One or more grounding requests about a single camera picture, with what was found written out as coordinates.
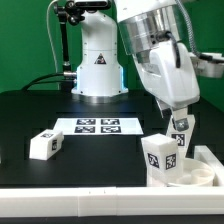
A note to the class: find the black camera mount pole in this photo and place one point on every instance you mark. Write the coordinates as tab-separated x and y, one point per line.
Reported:
69	13

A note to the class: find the white front fence bar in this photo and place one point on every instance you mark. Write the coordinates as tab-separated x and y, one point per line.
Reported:
111	201

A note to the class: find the white marker sheet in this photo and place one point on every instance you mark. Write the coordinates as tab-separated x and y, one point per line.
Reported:
99	126

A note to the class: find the white right fence bar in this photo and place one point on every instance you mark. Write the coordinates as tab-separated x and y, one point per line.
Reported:
204	154

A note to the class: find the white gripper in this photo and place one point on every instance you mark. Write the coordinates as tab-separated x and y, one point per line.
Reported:
174	87

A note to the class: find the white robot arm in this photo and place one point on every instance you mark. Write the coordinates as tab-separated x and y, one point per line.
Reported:
158	35

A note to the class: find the white fence bar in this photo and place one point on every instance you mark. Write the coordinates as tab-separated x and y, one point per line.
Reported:
111	201
204	154

